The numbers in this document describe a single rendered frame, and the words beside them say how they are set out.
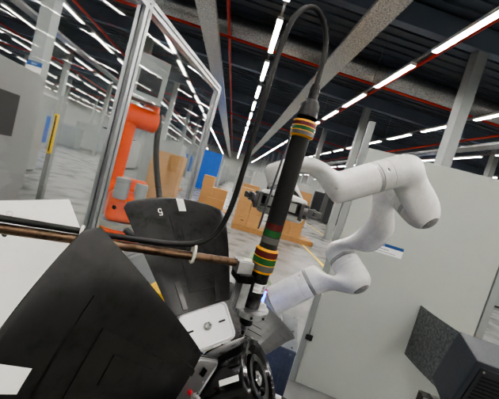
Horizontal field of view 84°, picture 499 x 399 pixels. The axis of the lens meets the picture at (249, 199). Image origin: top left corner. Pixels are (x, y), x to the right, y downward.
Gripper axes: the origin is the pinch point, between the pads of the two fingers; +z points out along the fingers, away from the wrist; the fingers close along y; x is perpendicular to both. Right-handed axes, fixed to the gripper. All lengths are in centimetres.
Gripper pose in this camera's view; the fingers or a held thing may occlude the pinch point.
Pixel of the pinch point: (279, 205)
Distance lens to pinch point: 51.3
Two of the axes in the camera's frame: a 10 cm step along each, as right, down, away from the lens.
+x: 2.8, -9.6, -0.7
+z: -2.0, 0.2, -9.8
